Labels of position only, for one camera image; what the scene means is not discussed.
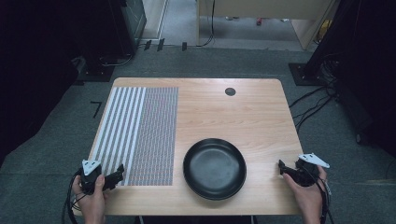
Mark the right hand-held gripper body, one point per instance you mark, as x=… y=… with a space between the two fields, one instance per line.
x=307 y=172

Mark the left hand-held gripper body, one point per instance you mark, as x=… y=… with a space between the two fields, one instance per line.
x=90 y=179

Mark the person's left hand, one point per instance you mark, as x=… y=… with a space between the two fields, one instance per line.
x=91 y=200

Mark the person's right hand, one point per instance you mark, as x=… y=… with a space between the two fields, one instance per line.
x=306 y=199

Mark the striped woven placemat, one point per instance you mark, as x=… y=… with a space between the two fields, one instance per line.
x=146 y=137

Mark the black round plate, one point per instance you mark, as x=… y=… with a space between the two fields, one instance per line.
x=214 y=169

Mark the black stand base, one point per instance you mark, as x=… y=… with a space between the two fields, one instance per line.
x=300 y=74

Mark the black curtain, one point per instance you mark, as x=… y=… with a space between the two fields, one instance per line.
x=364 y=77
x=37 y=62

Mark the black tape strip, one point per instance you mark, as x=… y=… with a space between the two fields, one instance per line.
x=160 y=44
x=147 y=45

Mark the yellow object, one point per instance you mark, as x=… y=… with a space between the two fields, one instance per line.
x=324 y=29

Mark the small red object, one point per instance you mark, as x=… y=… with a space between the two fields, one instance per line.
x=259 y=21

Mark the dark cabinet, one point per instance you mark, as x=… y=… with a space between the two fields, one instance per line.
x=134 y=21

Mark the light wooden desk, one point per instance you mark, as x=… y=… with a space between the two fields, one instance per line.
x=267 y=7

